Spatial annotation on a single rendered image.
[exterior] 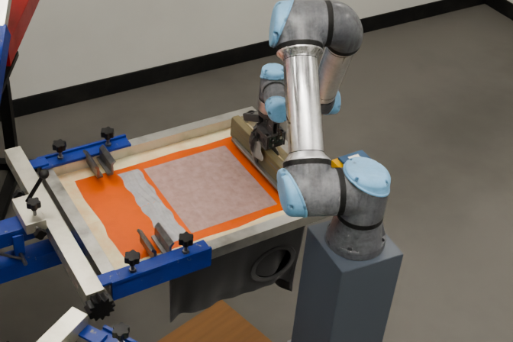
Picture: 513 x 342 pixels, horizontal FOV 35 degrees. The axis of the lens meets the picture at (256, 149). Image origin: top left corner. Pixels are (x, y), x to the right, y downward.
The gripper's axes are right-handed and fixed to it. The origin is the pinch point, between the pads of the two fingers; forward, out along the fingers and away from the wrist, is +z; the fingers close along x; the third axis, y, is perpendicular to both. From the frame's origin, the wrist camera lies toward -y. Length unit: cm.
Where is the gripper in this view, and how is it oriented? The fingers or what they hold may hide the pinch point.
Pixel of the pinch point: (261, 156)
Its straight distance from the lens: 266.3
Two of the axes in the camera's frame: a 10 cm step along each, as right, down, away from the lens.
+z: -0.7, 7.8, 6.2
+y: 5.1, 5.6, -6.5
